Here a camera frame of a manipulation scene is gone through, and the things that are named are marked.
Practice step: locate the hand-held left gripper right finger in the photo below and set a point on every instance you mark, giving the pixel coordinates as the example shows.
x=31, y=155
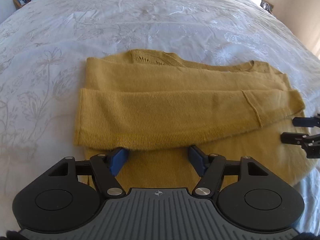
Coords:
x=196, y=158

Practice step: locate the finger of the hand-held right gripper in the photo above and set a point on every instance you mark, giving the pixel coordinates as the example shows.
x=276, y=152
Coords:
x=302, y=121
x=292, y=138

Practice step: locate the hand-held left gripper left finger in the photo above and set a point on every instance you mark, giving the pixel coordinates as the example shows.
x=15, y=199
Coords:
x=117, y=161

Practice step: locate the yellow knit sweater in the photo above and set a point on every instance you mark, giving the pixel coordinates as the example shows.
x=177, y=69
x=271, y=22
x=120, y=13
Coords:
x=162, y=110

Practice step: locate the white floral bed duvet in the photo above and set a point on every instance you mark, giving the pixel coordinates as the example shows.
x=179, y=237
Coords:
x=150, y=17

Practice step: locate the wooden photo frame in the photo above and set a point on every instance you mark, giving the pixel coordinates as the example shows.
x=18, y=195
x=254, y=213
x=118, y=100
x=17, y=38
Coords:
x=21, y=0

